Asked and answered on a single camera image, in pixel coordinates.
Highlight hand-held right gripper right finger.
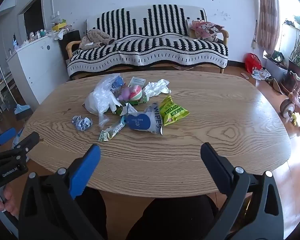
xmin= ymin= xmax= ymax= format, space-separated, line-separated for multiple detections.
xmin=200 ymin=142 xmax=284 ymax=240

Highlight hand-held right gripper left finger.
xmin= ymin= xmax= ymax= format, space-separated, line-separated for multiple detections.
xmin=18 ymin=144 xmax=108 ymax=240

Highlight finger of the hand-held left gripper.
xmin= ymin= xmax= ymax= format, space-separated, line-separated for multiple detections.
xmin=0 ymin=131 xmax=40 ymax=162
xmin=0 ymin=127 xmax=17 ymax=155

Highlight green snack stick wrapper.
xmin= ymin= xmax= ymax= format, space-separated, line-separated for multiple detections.
xmin=99 ymin=115 xmax=127 ymax=142

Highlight blue white paper ball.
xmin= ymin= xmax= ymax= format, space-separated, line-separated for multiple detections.
xmin=72 ymin=115 xmax=93 ymax=132

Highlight green popcorn bag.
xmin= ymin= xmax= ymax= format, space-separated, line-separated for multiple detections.
xmin=159 ymin=95 xmax=190 ymax=127

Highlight white blue wipes packet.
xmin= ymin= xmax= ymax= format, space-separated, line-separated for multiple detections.
xmin=126 ymin=102 xmax=163 ymax=136

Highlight torn silver green wrapper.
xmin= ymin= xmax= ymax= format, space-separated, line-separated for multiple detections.
xmin=115 ymin=95 xmax=149 ymax=117

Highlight clear plastic bag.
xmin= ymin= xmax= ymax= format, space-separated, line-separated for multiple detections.
xmin=84 ymin=74 xmax=125 ymax=128

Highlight pink green striped ball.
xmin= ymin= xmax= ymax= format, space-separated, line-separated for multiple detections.
xmin=119 ymin=85 xmax=143 ymax=103

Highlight small blue white packet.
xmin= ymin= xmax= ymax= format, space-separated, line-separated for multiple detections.
xmin=111 ymin=76 xmax=125 ymax=90

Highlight white tissue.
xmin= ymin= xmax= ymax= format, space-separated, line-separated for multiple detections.
xmin=142 ymin=79 xmax=172 ymax=98

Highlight white card with green label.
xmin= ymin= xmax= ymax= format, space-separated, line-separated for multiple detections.
xmin=127 ymin=77 xmax=146 ymax=88

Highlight person's left hand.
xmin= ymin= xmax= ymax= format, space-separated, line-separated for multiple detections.
xmin=0 ymin=184 xmax=17 ymax=217

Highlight blue broom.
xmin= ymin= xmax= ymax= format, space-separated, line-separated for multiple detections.
xmin=0 ymin=55 xmax=33 ymax=120

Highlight white shelf unit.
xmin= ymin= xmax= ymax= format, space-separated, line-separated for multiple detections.
xmin=0 ymin=72 xmax=15 ymax=115

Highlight person's black trousers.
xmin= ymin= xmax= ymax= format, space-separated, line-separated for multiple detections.
xmin=77 ymin=190 xmax=218 ymax=240

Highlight white cabinet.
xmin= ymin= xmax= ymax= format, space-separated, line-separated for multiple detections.
xmin=6 ymin=31 xmax=70 ymax=105

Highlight pink tricycle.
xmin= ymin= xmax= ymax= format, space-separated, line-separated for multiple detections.
xmin=279 ymin=71 xmax=300 ymax=130

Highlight cardboard piece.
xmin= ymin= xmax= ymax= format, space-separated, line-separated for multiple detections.
xmin=272 ymin=79 xmax=284 ymax=94

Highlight cluster of small bottles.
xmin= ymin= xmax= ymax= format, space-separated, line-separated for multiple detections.
xmin=25 ymin=29 xmax=55 ymax=42

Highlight pile of paper scraps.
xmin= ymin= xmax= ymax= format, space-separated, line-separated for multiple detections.
xmin=251 ymin=67 xmax=272 ymax=80

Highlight red bag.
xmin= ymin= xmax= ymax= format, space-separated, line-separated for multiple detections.
xmin=244 ymin=53 xmax=262 ymax=73

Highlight black side cabinet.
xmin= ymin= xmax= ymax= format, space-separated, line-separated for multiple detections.
xmin=58 ymin=30 xmax=82 ymax=60

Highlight grey low cabinet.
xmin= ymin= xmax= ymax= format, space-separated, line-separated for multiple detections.
xmin=266 ymin=52 xmax=289 ymax=80

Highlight yellow box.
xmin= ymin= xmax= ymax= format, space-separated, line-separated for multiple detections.
xmin=52 ymin=22 xmax=67 ymax=32

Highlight dark doorway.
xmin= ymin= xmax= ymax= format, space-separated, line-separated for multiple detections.
xmin=17 ymin=0 xmax=45 ymax=39

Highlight beige dotted garment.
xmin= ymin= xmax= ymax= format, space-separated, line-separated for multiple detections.
xmin=79 ymin=29 xmax=115 ymax=51

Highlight black white striped blanket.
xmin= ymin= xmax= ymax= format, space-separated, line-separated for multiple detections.
xmin=67 ymin=4 xmax=229 ymax=77

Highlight pink cartoon pillow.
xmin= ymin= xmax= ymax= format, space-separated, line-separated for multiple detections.
xmin=189 ymin=20 xmax=225 ymax=40

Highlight patterned beige curtain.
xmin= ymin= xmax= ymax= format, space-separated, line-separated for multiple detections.
xmin=256 ymin=0 xmax=280 ymax=55

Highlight wooden frame sofa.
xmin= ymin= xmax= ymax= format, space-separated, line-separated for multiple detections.
xmin=66 ymin=5 xmax=229 ymax=80

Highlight hanging wall ornament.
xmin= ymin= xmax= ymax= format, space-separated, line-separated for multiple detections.
xmin=251 ymin=20 xmax=258 ymax=49

